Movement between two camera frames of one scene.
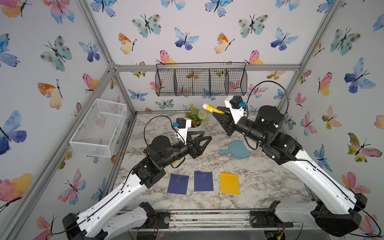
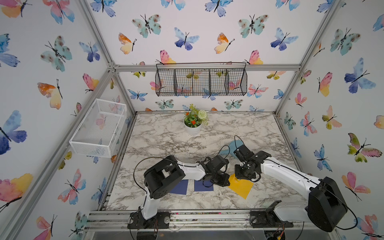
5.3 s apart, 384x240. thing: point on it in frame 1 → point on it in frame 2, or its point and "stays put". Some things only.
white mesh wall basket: x=99 y=133 stays put
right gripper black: x=230 y=127 → x=238 y=176
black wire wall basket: x=201 y=79 stays put
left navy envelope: x=178 y=184 stays put
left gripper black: x=192 y=150 → x=225 y=178
